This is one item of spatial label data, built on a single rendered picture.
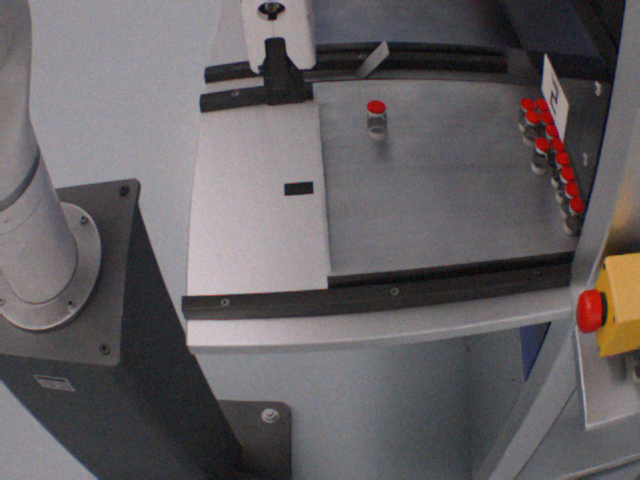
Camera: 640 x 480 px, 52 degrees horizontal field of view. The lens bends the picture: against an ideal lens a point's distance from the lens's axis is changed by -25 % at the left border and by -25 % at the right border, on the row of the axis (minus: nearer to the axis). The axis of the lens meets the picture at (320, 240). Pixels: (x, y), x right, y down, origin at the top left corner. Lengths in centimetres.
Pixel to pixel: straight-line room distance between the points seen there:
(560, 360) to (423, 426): 83
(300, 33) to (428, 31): 54
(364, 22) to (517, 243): 41
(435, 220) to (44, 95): 195
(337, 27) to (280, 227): 35
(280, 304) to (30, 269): 29
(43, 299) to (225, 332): 24
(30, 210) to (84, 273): 15
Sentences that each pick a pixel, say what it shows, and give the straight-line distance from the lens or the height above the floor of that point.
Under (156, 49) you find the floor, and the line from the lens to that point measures 257.
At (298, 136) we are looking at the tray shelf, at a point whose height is 88.
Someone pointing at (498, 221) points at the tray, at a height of 88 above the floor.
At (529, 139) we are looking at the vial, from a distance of 92.
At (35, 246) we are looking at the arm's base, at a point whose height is 97.
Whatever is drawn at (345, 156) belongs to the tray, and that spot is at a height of 88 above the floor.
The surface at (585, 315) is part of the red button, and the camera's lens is 66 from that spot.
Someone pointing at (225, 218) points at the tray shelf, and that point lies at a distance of 86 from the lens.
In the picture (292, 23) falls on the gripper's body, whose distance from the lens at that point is 55.
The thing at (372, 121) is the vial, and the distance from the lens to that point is 89.
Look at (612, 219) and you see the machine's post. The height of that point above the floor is 106.
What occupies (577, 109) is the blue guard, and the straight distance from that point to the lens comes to 73.
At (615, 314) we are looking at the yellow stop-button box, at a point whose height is 103.
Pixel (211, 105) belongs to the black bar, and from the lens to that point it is 97.
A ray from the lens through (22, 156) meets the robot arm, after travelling 73.
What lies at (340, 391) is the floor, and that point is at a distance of 172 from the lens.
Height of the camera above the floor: 155
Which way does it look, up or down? 54 degrees down
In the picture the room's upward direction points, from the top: 6 degrees counter-clockwise
